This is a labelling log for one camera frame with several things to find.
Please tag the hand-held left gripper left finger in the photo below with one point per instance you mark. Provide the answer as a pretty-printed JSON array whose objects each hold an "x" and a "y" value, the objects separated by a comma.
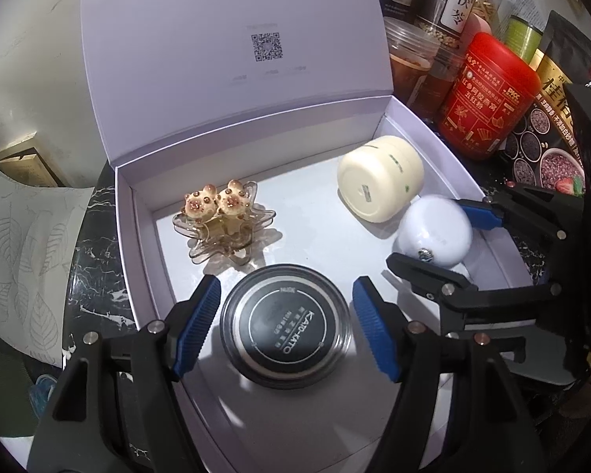
[{"x": 197, "y": 325}]

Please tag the red canister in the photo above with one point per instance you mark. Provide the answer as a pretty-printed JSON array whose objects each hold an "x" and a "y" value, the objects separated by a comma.
[{"x": 487, "y": 98}]

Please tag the green canister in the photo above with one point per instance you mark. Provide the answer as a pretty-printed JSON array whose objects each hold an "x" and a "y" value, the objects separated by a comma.
[{"x": 522, "y": 34}]

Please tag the white round bottle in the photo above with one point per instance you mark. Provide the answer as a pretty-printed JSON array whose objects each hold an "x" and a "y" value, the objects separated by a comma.
[{"x": 436, "y": 231}]

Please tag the black gold grain pouch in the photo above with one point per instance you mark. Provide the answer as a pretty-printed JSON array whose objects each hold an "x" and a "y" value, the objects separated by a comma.
[{"x": 546, "y": 123}]

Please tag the clear jar orange-brown contents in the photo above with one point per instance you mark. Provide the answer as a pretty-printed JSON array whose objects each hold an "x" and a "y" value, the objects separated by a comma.
[{"x": 413, "y": 59}]

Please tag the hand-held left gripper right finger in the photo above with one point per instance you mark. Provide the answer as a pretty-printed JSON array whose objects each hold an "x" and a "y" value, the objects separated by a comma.
[{"x": 374, "y": 335}]

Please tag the wooden frame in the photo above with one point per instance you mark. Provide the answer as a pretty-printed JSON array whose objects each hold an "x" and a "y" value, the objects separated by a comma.
[{"x": 24, "y": 157}]

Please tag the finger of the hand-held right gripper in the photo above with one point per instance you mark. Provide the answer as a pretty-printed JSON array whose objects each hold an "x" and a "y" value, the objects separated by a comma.
[
  {"x": 480, "y": 214},
  {"x": 448, "y": 295}
]

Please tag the cream cosmetic jar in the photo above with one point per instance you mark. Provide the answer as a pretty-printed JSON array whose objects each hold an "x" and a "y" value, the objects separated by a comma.
[{"x": 374, "y": 177}]

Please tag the blue plastic item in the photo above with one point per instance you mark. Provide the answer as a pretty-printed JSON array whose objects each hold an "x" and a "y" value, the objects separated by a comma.
[{"x": 47, "y": 391}]

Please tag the clear jar brown contents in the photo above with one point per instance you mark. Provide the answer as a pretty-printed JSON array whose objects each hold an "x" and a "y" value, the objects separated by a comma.
[{"x": 443, "y": 83}]

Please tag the pink plastic container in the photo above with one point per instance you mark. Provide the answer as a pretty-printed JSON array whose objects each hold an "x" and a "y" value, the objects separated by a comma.
[{"x": 480, "y": 27}]

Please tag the clear bear hair claw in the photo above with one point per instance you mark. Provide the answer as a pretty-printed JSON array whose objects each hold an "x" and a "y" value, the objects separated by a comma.
[{"x": 207, "y": 202}]

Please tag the clear jar black lid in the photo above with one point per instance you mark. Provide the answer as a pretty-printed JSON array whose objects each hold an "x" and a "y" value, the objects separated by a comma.
[{"x": 285, "y": 325}]

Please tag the grey leaf pattern cushion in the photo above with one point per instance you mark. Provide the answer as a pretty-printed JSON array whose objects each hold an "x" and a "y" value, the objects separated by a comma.
[{"x": 24, "y": 256}]

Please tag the lavender gift box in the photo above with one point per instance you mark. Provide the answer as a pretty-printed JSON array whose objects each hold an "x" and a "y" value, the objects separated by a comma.
[{"x": 300, "y": 108}]

